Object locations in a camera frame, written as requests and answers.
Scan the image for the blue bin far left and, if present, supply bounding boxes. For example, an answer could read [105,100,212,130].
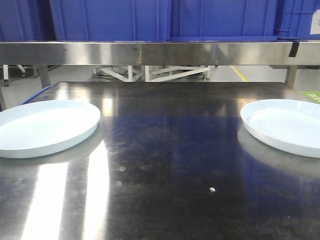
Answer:
[0,0,56,42]

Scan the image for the light blue plate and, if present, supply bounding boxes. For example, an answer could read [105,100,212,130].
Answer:
[0,100,101,159]
[240,99,320,158]

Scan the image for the white metal frame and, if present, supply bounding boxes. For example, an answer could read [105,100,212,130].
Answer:
[92,65,211,83]

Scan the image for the steel upper shelf rail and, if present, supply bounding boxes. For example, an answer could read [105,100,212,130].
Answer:
[0,41,320,66]

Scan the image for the black tape strip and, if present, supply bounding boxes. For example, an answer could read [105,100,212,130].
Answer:
[288,41,300,58]

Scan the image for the steel shelf post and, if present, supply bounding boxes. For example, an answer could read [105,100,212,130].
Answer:
[38,64,51,89]
[284,65,298,89]

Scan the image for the blue bin far right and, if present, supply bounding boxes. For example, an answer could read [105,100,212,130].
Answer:
[274,0,320,41]

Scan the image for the blue bin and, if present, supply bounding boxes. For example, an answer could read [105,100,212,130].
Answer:
[0,0,56,42]
[274,0,320,41]
[49,0,172,43]
[169,0,278,42]

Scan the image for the green sticker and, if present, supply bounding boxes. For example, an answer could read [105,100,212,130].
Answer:
[300,91,320,104]

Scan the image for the steel shelf post left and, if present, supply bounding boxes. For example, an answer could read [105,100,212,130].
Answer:
[38,64,51,89]

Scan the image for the blue bin centre left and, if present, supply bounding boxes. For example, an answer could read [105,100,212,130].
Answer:
[49,0,172,43]

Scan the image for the blue bin centre right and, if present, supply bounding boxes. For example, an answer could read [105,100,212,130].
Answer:
[169,0,278,42]

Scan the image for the steel shelf post right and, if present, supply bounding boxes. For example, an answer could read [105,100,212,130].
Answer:
[284,65,298,89]

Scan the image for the white label on bin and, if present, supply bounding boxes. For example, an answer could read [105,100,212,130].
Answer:
[310,9,320,35]

